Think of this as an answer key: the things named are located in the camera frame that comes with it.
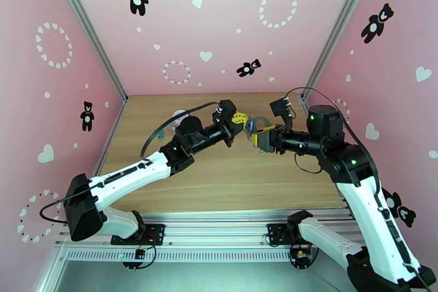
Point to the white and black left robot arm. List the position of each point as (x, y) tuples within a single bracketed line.
[(130, 174)]

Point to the white alarm clock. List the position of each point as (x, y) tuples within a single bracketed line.
[(179, 113)]

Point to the small black controller board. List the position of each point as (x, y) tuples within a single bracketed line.
[(139, 254), (301, 256)]

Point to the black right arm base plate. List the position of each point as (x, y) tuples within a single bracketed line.
[(273, 232)]

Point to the aluminium corner post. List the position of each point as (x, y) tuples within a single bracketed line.
[(337, 29), (87, 29)]

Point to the aluminium rail bed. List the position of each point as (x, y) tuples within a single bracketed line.
[(215, 229)]

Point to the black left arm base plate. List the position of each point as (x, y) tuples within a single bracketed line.
[(155, 231)]

